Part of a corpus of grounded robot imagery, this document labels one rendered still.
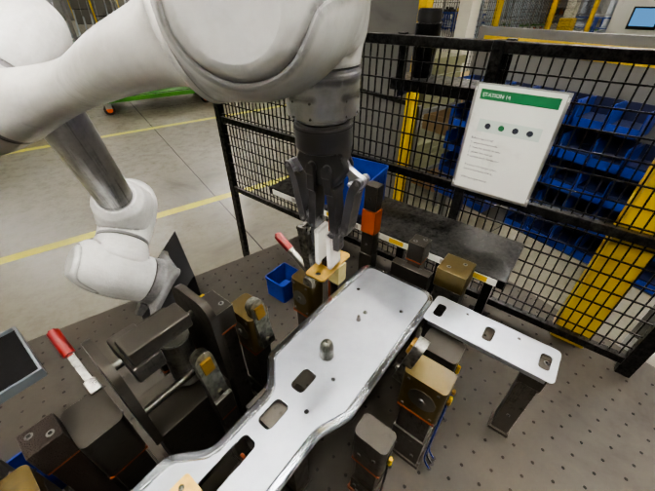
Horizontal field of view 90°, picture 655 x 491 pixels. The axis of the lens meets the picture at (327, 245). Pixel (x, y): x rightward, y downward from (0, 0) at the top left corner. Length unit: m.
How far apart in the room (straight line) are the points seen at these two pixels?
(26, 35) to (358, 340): 0.82
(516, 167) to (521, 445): 0.75
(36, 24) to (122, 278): 0.66
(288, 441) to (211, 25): 0.62
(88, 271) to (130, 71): 0.90
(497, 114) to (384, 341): 0.68
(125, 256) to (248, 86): 1.01
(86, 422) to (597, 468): 1.13
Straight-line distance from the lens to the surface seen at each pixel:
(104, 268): 1.15
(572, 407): 1.25
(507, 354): 0.86
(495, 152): 1.08
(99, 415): 0.72
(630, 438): 1.29
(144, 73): 0.31
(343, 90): 0.40
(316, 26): 0.20
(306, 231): 0.76
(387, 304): 0.87
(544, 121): 1.04
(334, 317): 0.83
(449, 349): 0.85
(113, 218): 1.18
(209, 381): 0.72
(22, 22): 0.80
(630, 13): 6.98
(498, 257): 1.07
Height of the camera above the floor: 1.63
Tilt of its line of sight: 37 degrees down
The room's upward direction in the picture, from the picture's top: straight up
